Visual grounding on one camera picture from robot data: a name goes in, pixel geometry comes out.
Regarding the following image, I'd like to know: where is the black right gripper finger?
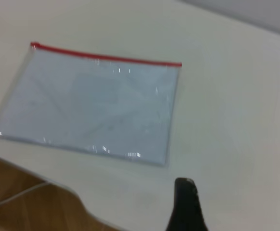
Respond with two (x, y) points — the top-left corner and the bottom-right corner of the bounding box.
(165, 177), (209, 231)

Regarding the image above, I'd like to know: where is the transparent red-zipper document bag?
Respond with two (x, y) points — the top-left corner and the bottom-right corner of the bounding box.
(0, 41), (183, 167)

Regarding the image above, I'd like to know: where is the white floor cable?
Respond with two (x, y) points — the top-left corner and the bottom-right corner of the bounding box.
(0, 180), (49, 208)

